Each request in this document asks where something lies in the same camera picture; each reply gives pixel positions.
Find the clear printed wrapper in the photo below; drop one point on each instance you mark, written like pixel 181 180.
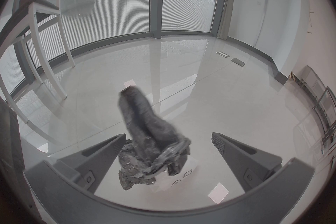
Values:
pixel 183 175

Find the grey padded chair white legs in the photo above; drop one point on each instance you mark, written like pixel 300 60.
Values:
pixel 39 5

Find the crumpled black plastic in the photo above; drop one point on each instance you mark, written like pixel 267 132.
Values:
pixel 147 125

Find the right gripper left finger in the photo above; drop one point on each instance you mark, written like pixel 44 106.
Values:
pixel 97 157

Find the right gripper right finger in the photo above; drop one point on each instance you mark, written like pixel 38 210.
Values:
pixel 241 157

